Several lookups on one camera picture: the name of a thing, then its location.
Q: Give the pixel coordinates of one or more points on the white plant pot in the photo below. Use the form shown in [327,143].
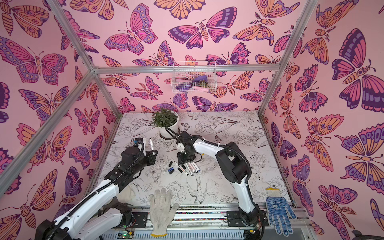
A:
[170,132]

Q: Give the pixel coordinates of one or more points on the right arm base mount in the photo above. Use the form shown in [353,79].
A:
[256,219]

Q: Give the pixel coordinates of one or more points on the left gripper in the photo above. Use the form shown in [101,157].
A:
[149,155]

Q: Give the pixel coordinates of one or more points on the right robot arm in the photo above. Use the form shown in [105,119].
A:
[234,166]

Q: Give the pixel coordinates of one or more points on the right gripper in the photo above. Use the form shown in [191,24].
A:
[184,157]

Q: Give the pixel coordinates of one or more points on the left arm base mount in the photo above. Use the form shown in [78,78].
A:
[139,219]

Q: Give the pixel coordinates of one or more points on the green plant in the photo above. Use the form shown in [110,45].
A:
[164,118]

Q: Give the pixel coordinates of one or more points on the white knit glove front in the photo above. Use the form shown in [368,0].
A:
[161,212]

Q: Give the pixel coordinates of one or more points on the green circuit board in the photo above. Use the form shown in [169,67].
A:
[125,235]

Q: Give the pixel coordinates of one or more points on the white wire basket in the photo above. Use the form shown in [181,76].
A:
[194,82]

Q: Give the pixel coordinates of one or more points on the blue dotted glove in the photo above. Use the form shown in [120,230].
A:
[279,212]

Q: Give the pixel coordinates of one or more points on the white marker red label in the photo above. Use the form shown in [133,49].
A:
[184,171]

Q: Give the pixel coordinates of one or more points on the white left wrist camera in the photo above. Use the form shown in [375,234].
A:
[140,143]

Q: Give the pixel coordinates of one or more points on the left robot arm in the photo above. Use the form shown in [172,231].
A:
[101,211]

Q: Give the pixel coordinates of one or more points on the aluminium frame rail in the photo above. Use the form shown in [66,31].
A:
[202,68]

